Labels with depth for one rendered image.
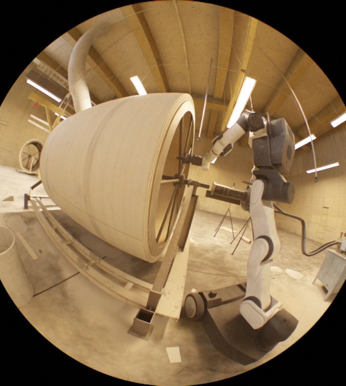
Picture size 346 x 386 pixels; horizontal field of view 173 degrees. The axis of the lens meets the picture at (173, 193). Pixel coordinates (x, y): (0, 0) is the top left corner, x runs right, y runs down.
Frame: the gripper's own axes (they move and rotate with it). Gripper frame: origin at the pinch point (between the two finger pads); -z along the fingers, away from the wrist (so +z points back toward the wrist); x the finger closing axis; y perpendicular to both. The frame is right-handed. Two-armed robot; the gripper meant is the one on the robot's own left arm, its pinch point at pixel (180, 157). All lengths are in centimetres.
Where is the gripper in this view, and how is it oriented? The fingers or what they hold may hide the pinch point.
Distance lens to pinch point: 101.8
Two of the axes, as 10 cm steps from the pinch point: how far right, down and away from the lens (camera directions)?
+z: 9.6, 2.3, -1.8
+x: -2.9, 7.7, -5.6
